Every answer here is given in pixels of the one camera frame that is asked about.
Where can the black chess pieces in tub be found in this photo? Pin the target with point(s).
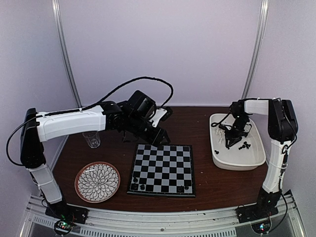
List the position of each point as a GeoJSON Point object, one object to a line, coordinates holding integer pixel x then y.
{"type": "Point", "coordinates": [244, 146]}

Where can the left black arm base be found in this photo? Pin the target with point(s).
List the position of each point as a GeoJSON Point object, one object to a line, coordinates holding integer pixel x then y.
{"type": "Point", "coordinates": [68, 213]}

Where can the clear drinking glass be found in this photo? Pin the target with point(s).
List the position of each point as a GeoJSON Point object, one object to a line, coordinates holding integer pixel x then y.
{"type": "Point", "coordinates": [92, 138]}

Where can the floral patterned plate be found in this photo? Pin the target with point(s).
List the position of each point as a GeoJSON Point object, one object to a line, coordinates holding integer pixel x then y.
{"type": "Point", "coordinates": [97, 182]}

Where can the white plastic tub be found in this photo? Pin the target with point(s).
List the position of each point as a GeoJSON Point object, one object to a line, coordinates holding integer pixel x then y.
{"type": "Point", "coordinates": [235, 159]}

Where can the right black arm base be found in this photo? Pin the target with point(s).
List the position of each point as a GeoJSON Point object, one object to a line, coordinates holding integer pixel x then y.
{"type": "Point", "coordinates": [252, 213]}

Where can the black and grey chessboard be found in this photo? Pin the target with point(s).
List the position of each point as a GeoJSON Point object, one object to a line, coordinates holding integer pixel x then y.
{"type": "Point", "coordinates": [161, 169]}

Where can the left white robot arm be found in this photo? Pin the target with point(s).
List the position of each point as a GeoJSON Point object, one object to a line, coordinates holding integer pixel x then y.
{"type": "Point", "coordinates": [41, 127]}

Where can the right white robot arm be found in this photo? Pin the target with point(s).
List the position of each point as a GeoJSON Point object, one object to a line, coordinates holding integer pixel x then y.
{"type": "Point", "coordinates": [282, 129]}

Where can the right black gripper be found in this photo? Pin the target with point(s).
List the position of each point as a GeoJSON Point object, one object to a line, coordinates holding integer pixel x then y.
{"type": "Point", "coordinates": [232, 137]}

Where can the pile of white chess pieces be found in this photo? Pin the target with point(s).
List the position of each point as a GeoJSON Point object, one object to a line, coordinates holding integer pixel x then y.
{"type": "Point", "coordinates": [220, 133]}

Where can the aluminium frame post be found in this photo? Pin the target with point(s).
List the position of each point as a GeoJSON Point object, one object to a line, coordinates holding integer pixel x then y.
{"type": "Point", "coordinates": [65, 55]}
{"type": "Point", "coordinates": [261, 27]}

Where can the right aluminium frame post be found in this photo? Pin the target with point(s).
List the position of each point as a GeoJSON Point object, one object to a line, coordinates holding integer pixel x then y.
{"type": "Point", "coordinates": [261, 27]}

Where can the left aluminium frame post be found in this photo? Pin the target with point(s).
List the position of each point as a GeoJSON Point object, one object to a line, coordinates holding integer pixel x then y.
{"type": "Point", "coordinates": [65, 55]}

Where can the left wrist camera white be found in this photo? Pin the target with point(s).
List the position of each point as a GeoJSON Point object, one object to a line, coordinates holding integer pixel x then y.
{"type": "Point", "coordinates": [160, 114]}

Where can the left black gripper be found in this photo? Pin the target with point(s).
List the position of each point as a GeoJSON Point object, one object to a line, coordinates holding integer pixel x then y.
{"type": "Point", "coordinates": [158, 136]}

